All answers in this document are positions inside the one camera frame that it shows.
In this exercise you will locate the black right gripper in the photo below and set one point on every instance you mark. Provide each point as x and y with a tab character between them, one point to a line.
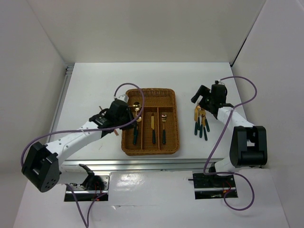
203	91

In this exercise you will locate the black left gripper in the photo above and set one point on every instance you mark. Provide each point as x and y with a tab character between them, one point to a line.
130	117

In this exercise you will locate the gold knife green handle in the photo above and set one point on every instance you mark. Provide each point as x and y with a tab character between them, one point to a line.
195	130
153	118

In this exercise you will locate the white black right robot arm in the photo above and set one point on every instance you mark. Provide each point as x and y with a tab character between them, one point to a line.
248	144

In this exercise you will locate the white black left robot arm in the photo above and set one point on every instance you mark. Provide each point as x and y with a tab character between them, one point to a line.
43	165

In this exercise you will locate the brown wicker cutlery tray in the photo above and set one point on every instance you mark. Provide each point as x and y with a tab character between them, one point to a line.
159	101

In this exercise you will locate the aluminium frame rail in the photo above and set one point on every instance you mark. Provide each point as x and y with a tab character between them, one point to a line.
193	149

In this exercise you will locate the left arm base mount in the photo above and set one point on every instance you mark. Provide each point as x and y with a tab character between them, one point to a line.
85	185

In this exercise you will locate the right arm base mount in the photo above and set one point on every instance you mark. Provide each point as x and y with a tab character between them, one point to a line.
213	186

